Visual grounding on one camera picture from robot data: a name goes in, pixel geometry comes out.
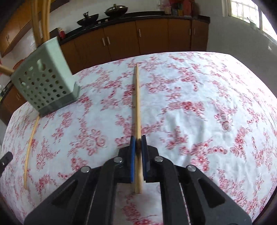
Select brown lower kitchen cabinets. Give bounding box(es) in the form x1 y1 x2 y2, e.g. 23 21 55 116
1 16 209 116

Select brown kitchen cabinets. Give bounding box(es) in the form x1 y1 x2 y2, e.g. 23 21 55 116
0 0 70 58
1 16 209 116

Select brown upper kitchen cabinets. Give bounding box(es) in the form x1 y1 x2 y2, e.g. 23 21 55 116
0 0 70 58

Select green perforated utensil holder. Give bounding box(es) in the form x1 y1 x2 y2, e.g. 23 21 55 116
10 37 80 117

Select floral white pink tablecloth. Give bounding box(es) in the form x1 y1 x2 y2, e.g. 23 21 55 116
1 52 276 221

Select red bottle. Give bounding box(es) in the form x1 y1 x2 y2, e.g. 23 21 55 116
58 28 65 39

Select black countertop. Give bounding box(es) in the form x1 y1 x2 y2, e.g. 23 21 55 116
0 10 211 102

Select black wok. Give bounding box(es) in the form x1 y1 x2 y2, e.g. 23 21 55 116
77 12 99 27

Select lidded dark wok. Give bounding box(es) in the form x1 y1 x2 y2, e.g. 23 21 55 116
105 4 128 17

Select red bag with condiments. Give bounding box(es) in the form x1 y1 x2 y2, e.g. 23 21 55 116
160 0 200 17

